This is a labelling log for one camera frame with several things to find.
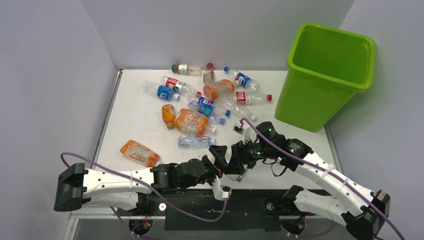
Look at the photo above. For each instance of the small orange bottle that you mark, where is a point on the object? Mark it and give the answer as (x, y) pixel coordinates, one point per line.
(168, 115)

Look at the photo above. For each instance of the green plastic bin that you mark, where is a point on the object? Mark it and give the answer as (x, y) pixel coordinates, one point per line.
(326, 68)

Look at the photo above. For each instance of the green cap brown bottle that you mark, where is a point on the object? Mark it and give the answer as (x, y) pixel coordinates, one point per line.
(186, 69)

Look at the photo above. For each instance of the far pepsi bottle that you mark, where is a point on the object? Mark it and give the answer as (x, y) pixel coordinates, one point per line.
(244, 81)

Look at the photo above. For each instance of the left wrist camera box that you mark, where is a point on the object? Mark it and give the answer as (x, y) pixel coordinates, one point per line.
(220, 192)

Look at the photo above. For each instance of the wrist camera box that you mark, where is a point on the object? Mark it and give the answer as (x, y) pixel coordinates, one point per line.
(246, 132)
(220, 192)

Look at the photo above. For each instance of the large orange crushed bottle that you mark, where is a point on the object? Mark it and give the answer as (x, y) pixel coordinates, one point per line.
(193, 123)

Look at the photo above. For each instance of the blue label water bottle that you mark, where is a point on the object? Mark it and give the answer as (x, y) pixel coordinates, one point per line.
(159, 91)

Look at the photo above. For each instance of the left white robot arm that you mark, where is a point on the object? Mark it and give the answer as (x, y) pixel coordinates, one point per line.
(128, 190)

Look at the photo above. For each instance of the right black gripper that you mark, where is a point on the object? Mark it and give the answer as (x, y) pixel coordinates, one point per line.
(236, 165)

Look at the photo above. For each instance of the red blue label bottle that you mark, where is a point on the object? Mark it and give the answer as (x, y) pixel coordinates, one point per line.
(180, 87)

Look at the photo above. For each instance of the red label clear bottle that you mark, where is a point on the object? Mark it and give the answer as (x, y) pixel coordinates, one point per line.
(251, 98)

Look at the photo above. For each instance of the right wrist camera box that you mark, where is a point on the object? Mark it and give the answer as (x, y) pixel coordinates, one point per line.
(246, 132)

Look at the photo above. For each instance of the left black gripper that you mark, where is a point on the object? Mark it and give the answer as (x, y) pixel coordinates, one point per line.
(218, 152)

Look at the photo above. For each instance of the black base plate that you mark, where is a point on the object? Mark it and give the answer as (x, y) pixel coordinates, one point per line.
(245, 210)

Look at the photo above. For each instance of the red cap small bottle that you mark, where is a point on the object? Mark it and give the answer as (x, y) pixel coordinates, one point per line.
(208, 74)

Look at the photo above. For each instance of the orange bottle white cap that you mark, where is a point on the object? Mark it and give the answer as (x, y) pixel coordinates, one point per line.
(221, 88)

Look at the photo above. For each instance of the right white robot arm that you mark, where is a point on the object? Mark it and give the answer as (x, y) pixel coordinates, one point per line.
(362, 211)

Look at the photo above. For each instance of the central pepsi bottle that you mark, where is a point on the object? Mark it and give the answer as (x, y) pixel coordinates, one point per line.
(216, 114)

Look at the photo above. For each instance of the orange crushed bottle left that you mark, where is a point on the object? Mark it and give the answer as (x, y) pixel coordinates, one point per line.
(139, 152)

